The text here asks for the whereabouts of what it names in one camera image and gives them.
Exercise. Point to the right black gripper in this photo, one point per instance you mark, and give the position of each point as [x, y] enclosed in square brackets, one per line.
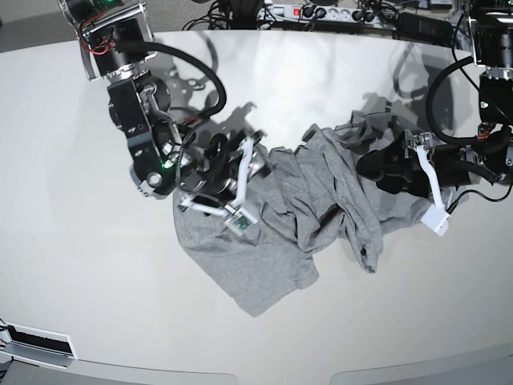
[223, 165]

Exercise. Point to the grey t-shirt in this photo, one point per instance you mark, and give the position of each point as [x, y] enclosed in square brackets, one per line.
[312, 197]

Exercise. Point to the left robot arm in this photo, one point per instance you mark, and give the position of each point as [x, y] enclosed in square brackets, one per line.
[461, 161]

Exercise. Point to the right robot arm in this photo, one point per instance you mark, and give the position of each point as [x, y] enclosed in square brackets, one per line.
[115, 43]

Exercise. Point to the black power adapter brick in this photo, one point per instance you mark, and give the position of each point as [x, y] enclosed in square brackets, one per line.
[428, 30]

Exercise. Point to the white power strip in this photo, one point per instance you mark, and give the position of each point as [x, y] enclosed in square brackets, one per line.
[310, 12]

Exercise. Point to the white slotted table bracket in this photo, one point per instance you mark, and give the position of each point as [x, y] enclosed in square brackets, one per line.
[40, 347]

